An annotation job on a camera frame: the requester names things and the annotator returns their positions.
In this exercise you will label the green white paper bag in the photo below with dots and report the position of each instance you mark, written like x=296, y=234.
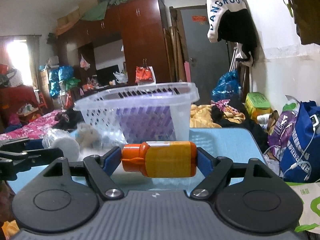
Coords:
x=309, y=194

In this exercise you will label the purple plastic bag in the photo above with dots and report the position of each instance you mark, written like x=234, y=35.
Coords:
x=282, y=132

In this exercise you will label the blue shopping bag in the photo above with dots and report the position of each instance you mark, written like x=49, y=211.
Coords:
x=300, y=161

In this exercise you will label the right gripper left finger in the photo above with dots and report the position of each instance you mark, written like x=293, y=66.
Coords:
x=99, y=170

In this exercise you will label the green cloth on wardrobe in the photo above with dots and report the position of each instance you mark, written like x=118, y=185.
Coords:
x=96, y=13

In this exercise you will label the yellow patterned blanket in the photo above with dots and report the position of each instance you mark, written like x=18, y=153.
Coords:
x=207, y=116

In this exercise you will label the orange medicine bottle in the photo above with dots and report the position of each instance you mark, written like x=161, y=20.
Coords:
x=161, y=159

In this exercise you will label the beige plush toy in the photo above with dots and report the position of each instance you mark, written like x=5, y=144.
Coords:
x=86, y=135

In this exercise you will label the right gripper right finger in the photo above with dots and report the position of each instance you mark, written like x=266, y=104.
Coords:
x=215, y=171

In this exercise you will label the orange white hanging bag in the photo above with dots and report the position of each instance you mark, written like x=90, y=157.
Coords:
x=145, y=75

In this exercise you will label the black television screen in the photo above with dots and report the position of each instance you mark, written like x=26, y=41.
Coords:
x=105, y=75

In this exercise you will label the pink floral bedsheet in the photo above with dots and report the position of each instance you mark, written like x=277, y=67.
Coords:
x=35, y=129

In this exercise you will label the clear plastic basket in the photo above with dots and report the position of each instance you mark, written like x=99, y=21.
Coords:
x=98, y=109

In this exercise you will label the white and black hanging jacket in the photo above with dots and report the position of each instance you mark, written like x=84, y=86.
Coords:
x=231, y=21

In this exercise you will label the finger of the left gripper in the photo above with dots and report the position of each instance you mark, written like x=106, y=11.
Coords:
x=21, y=154

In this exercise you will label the grey metal door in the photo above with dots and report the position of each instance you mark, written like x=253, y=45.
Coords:
x=207, y=61

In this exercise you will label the white tissue roll pack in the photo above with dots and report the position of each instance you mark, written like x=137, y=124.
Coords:
x=57, y=138

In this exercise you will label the purple packet in basket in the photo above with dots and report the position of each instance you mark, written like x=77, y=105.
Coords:
x=145, y=123

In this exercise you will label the yellow green storage box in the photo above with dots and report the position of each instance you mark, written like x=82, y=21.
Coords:
x=257, y=104

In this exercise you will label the dark red wooden wardrobe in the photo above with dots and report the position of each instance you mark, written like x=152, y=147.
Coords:
x=140, y=24

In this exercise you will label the blue plastic garbage bag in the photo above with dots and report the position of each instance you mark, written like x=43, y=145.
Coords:
x=227, y=86

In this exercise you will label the black clothes pile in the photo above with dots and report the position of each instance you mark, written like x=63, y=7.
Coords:
x=68, y=120

